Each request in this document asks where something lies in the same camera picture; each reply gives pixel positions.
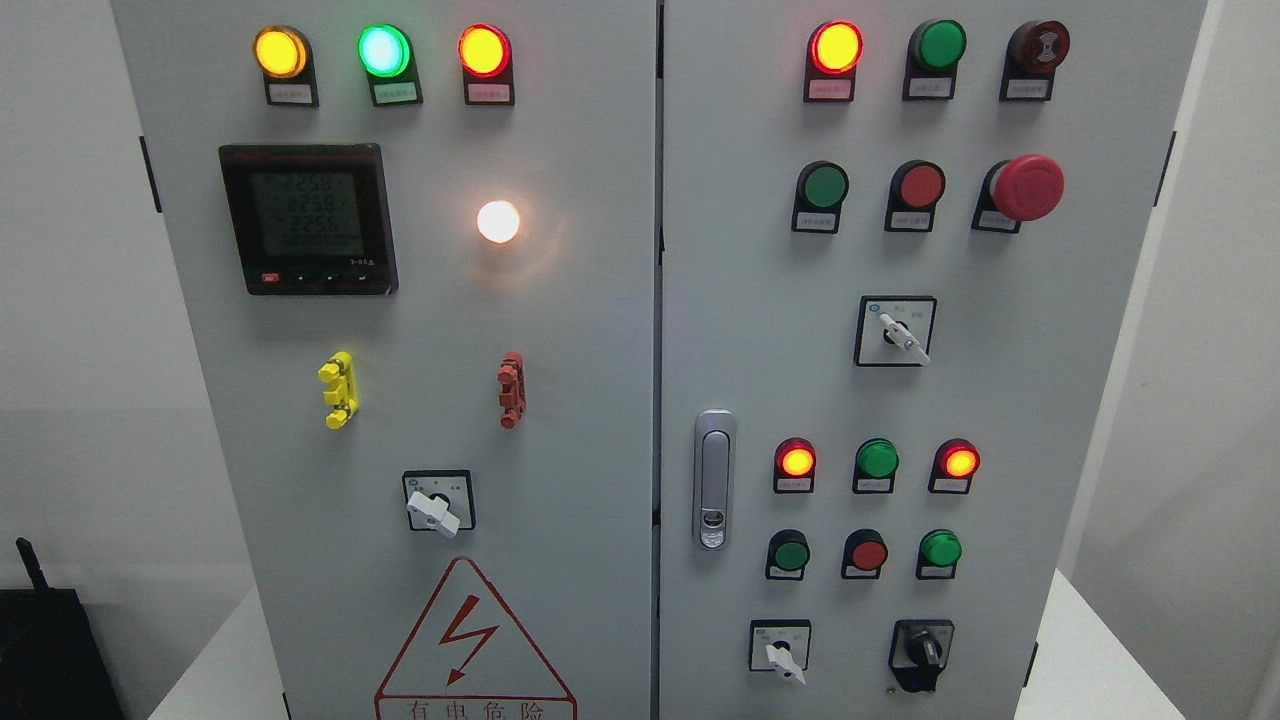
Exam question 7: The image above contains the red lit lamp lower left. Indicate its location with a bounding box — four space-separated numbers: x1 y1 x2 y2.
772 437 817 495

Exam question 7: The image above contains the green lamp top right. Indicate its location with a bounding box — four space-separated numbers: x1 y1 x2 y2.
902 18 968 102

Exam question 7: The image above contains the red lamp lower right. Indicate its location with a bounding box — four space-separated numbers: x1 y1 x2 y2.
928 438 980 495

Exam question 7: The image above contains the red push button lower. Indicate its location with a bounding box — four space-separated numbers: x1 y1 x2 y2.
840 528 888 580

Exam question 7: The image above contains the white selector switch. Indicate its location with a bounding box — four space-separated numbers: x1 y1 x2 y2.
854 295 938 366
748 619 813 685

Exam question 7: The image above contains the green push button lower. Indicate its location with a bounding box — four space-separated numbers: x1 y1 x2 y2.
764 529 812 582

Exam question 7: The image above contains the green lamp lower middle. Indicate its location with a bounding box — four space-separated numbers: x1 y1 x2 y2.
851 438 900 495

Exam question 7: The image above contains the green lit indicator lamp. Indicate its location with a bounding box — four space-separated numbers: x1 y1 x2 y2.
357 23 422 108

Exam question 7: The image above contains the white selector switch left door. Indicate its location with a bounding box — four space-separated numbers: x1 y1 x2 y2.
401 469 476 538

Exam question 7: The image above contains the green lamp bottom row right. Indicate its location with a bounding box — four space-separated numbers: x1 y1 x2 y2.
915 528 964 580

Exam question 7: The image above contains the red emergency stop mushroom button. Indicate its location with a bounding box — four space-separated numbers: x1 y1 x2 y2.
972 154 1065 234

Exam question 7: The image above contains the red electrical hazard warning sticker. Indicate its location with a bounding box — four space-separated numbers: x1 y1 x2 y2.
374 557 579 719

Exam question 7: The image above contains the white selector switch bottom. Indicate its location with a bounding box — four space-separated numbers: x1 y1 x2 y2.
748 619 813 685

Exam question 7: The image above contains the white glowing lamp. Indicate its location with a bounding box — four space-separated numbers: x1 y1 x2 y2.
476 200 521 243

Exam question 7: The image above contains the red terminal connector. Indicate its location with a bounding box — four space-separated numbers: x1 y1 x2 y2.
495 351 527 430

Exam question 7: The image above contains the yellow terminal connector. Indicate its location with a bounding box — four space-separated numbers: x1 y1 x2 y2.
316 351 358 430

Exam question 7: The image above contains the yellow indicator lamp top left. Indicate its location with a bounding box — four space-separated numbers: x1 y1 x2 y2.
253 26 319 108

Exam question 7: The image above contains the red push button upper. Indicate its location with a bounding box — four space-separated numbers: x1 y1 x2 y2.
884 159 946 233

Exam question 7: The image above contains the black device with antenna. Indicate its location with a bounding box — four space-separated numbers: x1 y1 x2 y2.
1 538 124 719

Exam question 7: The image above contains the red buzzer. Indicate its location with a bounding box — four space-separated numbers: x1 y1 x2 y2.
1000 20 1071 102

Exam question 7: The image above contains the black digital power meter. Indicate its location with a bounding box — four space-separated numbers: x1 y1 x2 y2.
219 143 398 296

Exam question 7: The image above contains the silver door latch handle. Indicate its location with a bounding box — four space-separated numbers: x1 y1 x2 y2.
692 409 737 551

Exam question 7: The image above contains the green push button upper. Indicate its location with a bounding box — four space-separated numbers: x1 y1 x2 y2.
790 161 850 234

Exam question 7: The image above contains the white selector switch upper right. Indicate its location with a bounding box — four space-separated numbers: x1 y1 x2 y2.
854 295 938 366

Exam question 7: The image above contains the red push button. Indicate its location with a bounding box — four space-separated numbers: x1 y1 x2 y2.
840 528 888 580
884 159 946 233

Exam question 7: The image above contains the green push button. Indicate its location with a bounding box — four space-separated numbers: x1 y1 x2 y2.
790 161 850 234
764 529 812 582

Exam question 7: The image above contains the red lit lamp right door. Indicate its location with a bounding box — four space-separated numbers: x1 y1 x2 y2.
803 19 864 102

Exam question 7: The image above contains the red-rimmed yellow lamp left door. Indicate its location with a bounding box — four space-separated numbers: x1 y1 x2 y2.
457 23 515 106

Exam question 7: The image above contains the black knob selector switch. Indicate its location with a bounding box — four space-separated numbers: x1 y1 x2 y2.
887 619 955 693

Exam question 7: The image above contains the grey electrical control cabinet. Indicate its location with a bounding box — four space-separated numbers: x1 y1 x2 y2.
111 1 1207 719

